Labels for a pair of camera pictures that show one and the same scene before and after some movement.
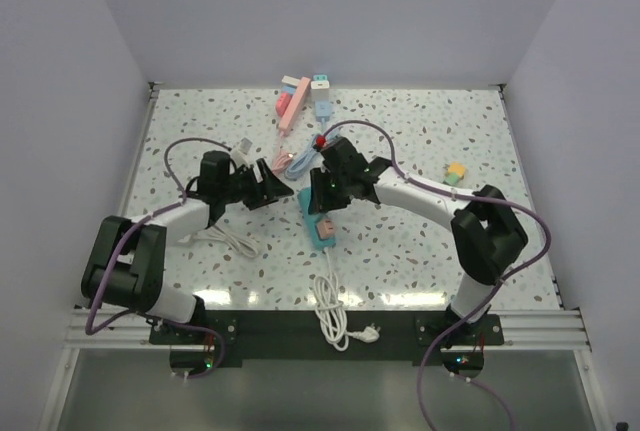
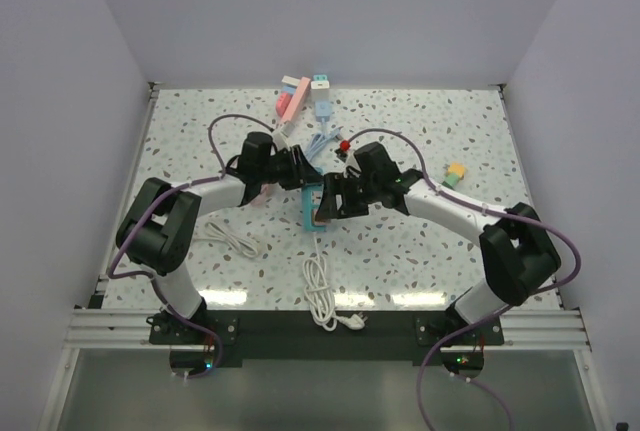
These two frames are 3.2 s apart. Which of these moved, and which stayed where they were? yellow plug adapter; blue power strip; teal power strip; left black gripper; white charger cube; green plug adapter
Moved: teal power strip; left black gripper
Stayed: green plug adapter; blue power strip; white charger cube; yellow plug adapter
